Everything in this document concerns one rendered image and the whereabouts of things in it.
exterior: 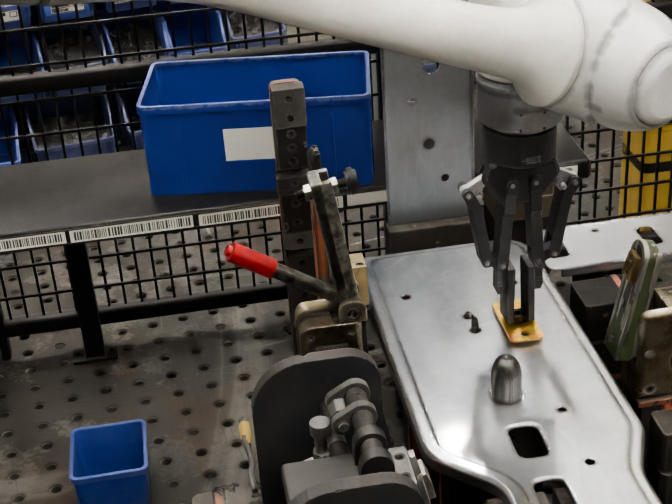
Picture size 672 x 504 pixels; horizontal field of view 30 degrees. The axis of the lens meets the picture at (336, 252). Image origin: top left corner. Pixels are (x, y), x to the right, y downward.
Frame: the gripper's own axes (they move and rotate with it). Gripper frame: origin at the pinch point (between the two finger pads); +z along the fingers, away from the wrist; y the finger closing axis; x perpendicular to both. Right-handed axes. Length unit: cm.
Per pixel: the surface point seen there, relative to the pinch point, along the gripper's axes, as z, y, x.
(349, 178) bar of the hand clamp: -16.8, -18.3, -1.2
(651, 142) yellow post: 13, 39, 58
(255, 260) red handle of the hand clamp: -8.6, -28.6, -1.0
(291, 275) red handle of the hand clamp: -6.1, -25.0, -0.8
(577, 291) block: 6.5, 9.9, 7.9
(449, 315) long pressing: 4.6, -6.9, 3.6
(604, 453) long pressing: 4.5, 1.5, -24.2
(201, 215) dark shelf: 2.5, -33.1, 32.3
